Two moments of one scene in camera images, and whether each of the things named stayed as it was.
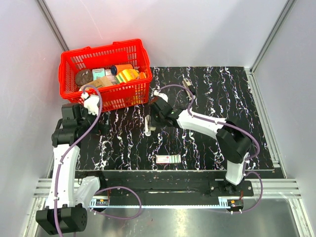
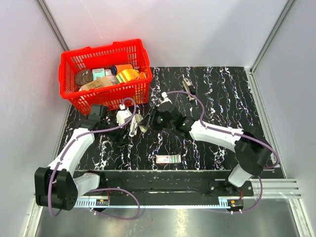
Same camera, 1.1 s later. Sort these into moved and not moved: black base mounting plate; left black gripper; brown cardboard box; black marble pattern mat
Moved: left black gripper
Not moved: brown cardboard box; black base mounting plate; black marble pattern mat
